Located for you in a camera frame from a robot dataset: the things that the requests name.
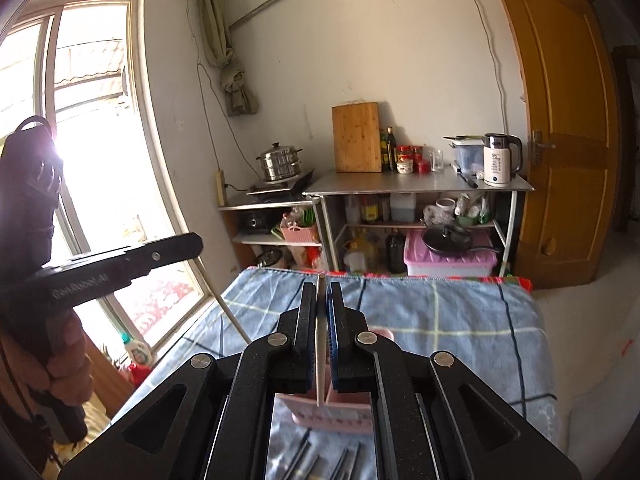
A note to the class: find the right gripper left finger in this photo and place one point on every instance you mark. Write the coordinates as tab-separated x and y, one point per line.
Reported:
210	419

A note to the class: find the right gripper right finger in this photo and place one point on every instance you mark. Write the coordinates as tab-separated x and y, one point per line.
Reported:
432	417

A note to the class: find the black chopstick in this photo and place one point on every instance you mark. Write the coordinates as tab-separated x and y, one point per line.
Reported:
310	467
349	474
298	456

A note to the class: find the silver metal chopstick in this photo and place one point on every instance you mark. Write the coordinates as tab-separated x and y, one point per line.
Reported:
338	467

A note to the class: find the steel kitchen table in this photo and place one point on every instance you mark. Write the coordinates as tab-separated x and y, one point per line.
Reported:
330	192

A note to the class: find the person's left hand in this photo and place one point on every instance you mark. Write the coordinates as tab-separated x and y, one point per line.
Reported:
67	375

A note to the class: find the pink utensil basket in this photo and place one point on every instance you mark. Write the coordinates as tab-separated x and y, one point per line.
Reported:
327	409

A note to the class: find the blue plaid tablecloth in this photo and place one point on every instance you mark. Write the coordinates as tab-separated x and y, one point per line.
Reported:
492	328

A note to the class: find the pink storage box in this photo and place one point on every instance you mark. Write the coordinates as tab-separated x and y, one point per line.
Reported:
422	261

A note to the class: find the black frying pan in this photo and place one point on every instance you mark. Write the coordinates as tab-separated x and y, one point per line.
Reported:
449	240

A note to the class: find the low metal shelf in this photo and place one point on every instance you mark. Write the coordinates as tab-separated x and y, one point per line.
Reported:
253	225

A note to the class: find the small pink basket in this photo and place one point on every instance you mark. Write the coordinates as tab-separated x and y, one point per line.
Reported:
295	234

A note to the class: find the white plastic jerrycan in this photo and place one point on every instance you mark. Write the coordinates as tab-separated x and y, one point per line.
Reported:
403	207

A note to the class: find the brown wooden door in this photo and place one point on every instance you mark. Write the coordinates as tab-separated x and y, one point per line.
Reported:
573	140

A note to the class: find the induction cooker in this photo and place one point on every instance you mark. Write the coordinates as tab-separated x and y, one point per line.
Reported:
288	185

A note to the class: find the white electric kettle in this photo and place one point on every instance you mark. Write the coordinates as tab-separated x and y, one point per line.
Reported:
503	158

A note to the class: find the red lidded jar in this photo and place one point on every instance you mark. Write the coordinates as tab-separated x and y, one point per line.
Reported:
405	159

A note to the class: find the dark oil bottle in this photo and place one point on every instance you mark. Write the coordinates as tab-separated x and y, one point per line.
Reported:
391	149

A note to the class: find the glass cup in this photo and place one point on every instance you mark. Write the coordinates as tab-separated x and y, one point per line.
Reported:
437	161

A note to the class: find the steel steamer pot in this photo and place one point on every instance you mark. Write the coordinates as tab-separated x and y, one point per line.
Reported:
280	162

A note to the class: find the clear water filter jug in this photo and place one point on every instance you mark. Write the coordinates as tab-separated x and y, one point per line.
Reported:
468	153

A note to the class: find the hanging grey cloth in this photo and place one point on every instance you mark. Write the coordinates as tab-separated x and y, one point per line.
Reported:
239	99

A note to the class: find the bamboo cutting board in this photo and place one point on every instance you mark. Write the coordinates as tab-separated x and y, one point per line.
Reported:
356	137

